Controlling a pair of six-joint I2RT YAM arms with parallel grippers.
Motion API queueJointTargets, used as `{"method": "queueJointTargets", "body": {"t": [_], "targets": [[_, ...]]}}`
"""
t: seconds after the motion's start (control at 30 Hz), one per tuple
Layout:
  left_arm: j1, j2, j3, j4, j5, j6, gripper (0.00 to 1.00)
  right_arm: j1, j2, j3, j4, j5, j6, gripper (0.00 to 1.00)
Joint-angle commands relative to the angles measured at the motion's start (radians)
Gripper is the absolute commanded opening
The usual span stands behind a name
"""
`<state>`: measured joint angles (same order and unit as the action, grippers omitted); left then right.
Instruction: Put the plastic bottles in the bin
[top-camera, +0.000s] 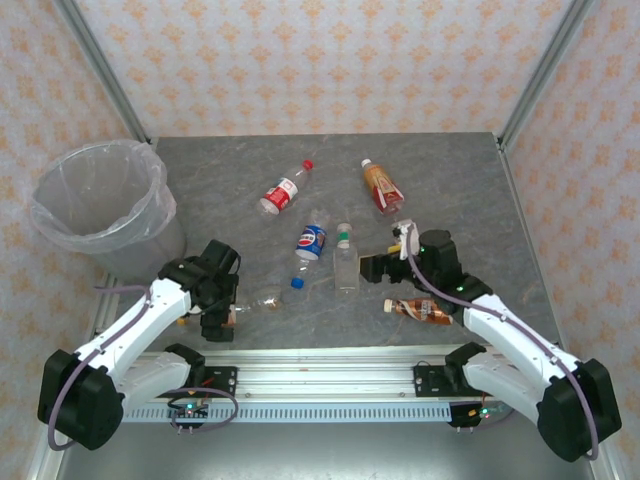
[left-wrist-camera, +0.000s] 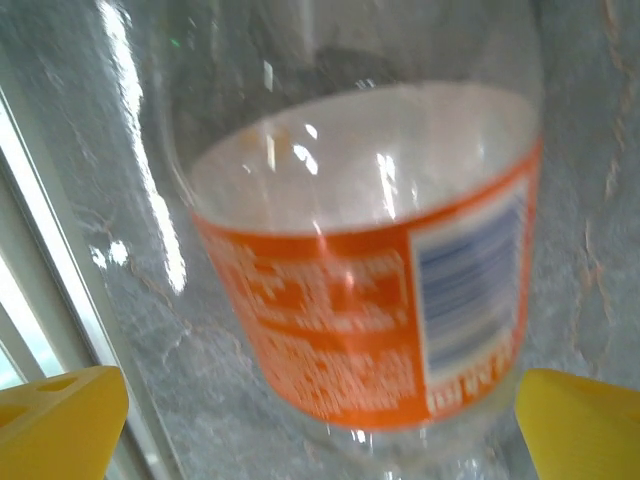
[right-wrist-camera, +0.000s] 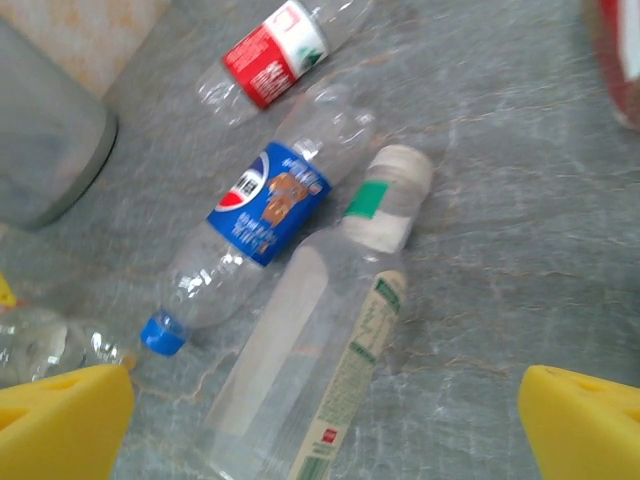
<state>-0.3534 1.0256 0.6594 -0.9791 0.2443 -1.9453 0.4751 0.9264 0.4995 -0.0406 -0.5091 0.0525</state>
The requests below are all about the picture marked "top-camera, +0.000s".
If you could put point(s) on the clear square bottle green cap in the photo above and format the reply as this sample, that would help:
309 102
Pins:
345 270

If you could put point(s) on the clear crushed plastic bottle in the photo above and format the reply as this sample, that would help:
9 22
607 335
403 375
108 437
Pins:
267 300

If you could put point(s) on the brown crushed coffee bottle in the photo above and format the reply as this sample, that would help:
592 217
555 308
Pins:
420 310

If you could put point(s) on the blue label cola bottle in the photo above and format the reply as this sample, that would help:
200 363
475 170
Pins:
310 242

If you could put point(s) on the orange tea bottle white cap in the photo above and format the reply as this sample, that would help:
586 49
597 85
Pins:
382 187

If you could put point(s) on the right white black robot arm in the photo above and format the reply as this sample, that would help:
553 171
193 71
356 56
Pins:
510 330

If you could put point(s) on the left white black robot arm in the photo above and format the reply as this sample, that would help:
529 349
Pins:
125 325

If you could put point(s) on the clear plastic waste bin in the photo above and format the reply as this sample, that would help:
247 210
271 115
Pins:
167 250

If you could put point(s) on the clear plastic bin liner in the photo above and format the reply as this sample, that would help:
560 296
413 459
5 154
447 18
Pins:
100 190

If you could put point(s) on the small electronics board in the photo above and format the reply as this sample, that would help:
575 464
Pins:
482 413
189 409

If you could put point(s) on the red label water bottle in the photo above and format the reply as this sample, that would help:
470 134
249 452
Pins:
282 192

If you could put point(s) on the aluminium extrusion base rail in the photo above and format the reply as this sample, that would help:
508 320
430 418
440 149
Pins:
325 375

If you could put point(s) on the aluminium frame post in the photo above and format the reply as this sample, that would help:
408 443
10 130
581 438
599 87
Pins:
105 75
545 70

